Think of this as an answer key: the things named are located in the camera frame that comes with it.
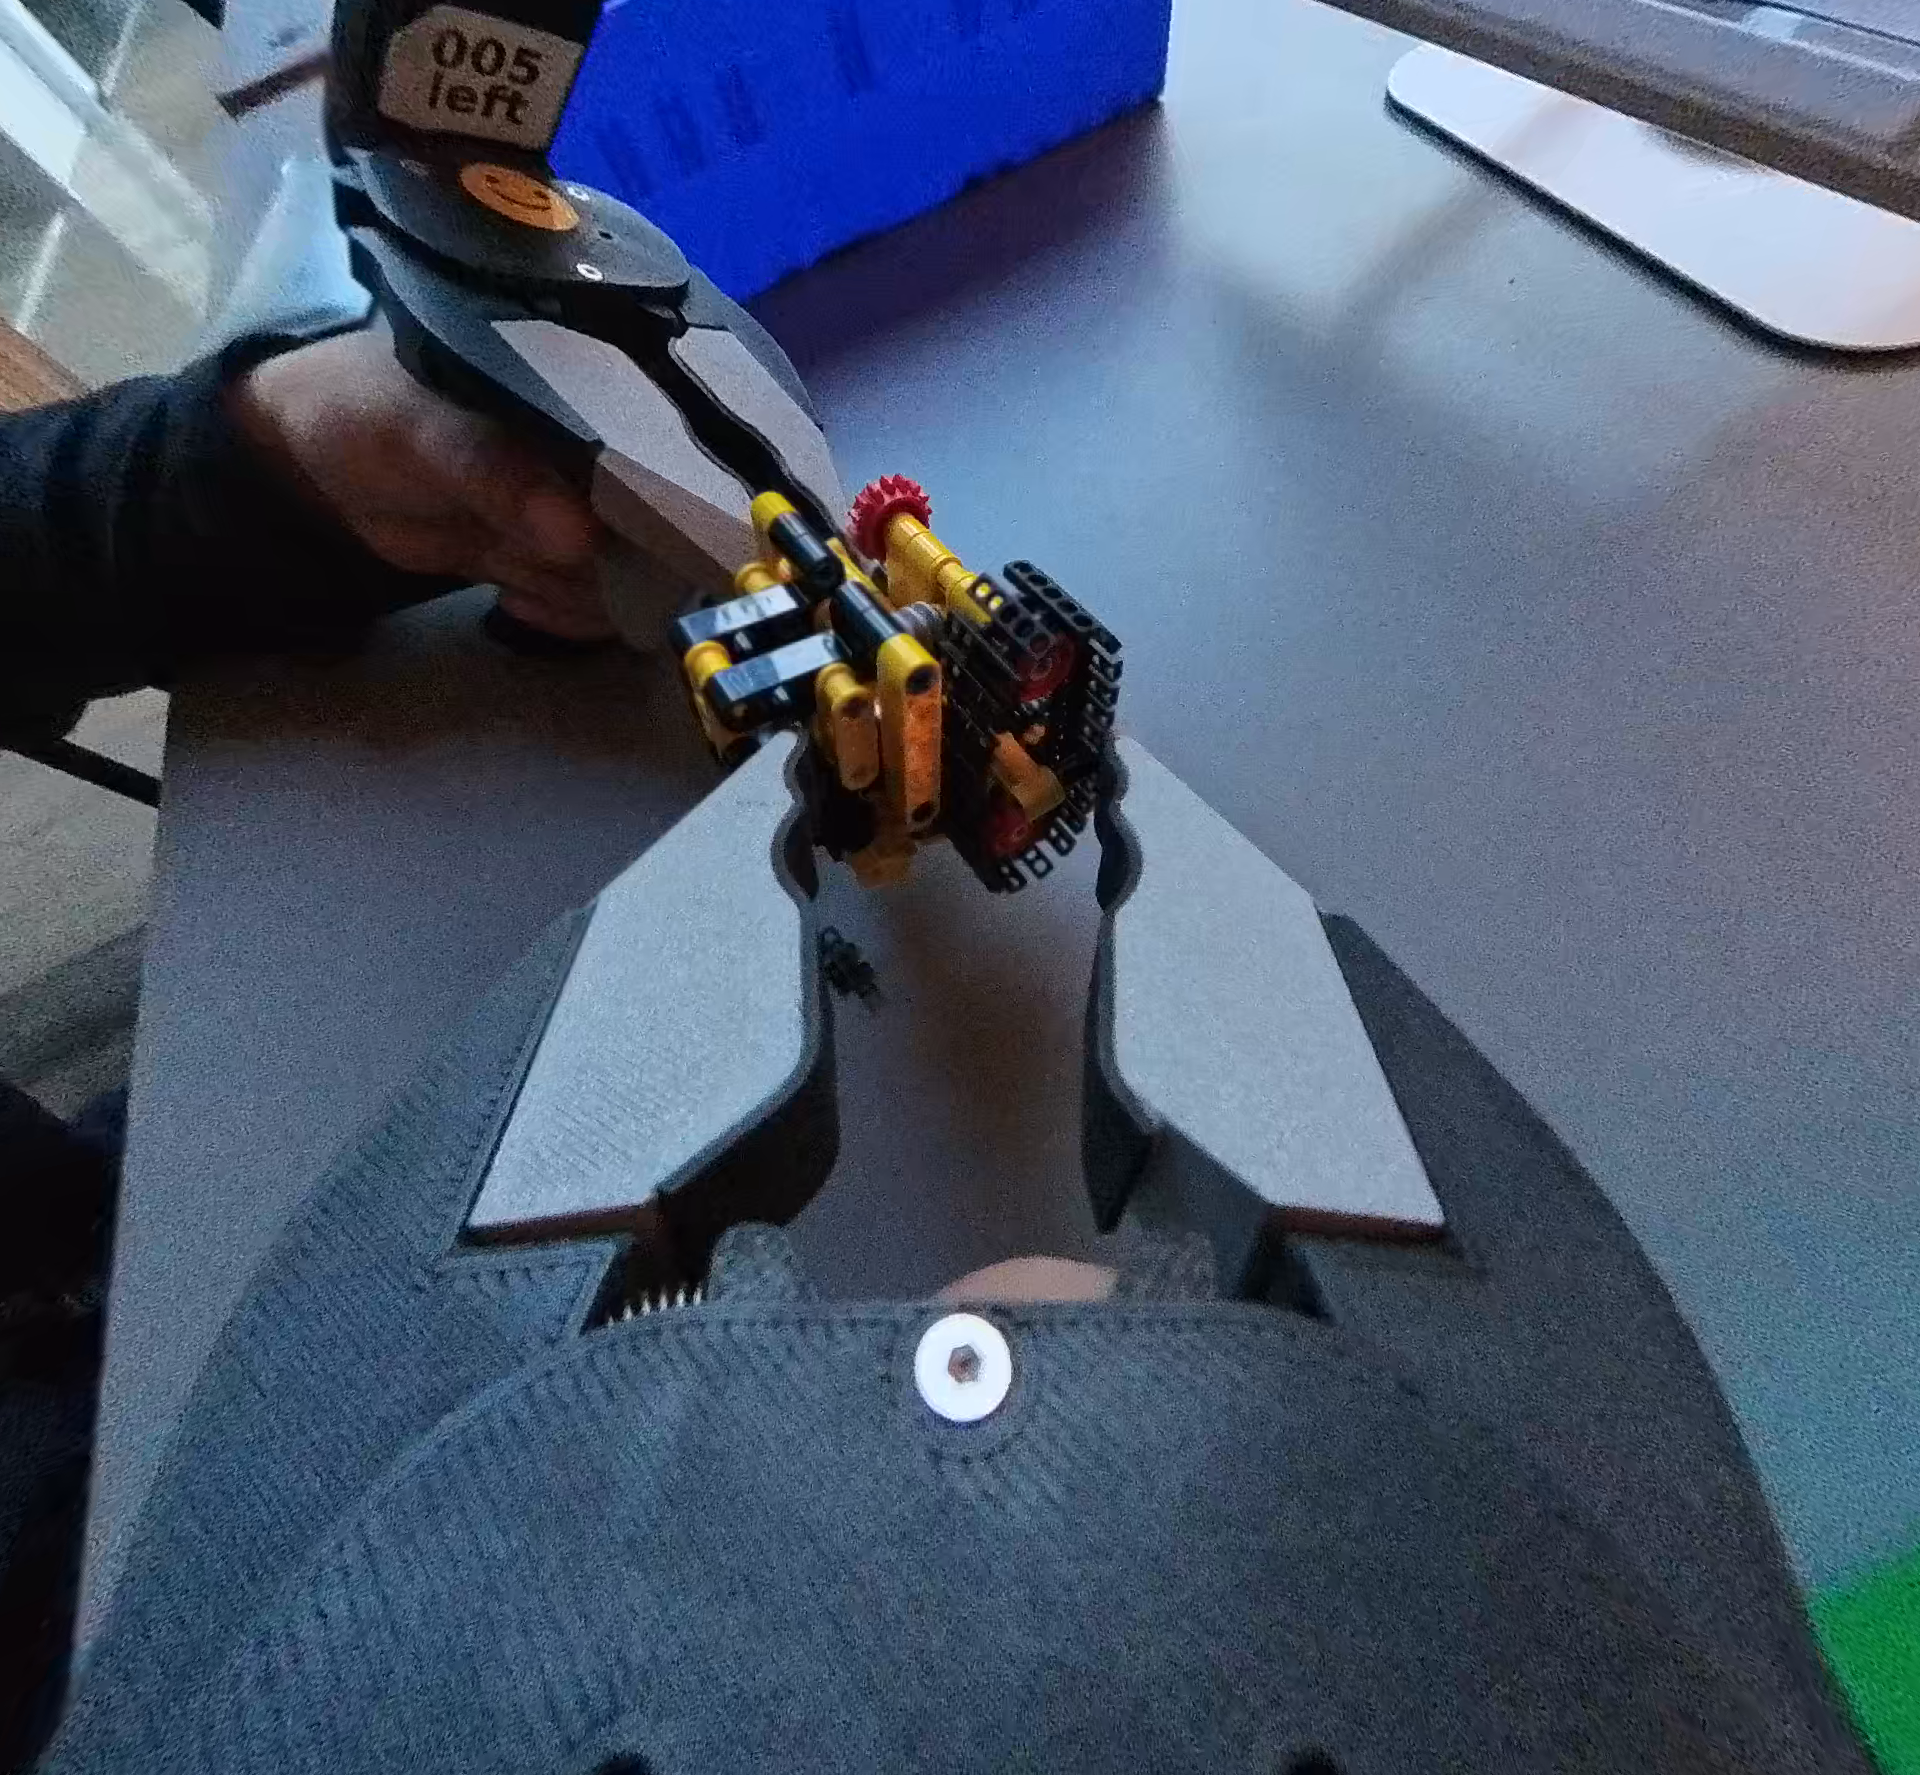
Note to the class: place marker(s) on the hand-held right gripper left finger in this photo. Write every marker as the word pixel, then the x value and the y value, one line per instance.
pixel 645 1056

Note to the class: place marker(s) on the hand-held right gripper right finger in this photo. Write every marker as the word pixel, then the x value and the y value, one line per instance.
pixel 1261 1056

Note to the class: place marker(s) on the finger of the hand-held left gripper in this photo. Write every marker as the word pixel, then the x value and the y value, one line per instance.
pixel 764 411
pixel 660 501

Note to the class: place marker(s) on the yellow black lego vehicle model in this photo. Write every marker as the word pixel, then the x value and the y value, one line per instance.
pixel 900 710

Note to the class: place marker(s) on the green plastic bin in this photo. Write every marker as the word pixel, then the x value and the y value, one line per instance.
pixel 1875 1670

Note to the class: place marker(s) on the person's left forearm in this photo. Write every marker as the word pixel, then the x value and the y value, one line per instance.
pixel 134 531

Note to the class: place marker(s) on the scattered black lego track links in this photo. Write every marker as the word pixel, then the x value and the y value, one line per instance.
pixel 848 966

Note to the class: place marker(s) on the person's left hand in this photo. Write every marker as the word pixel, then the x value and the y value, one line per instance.
pixel 421 485

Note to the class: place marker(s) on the blue plastic bin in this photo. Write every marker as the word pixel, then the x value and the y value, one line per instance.
pixel 900 35

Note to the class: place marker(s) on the person's dark clothing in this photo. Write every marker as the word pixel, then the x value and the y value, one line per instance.
pixel 44 1356

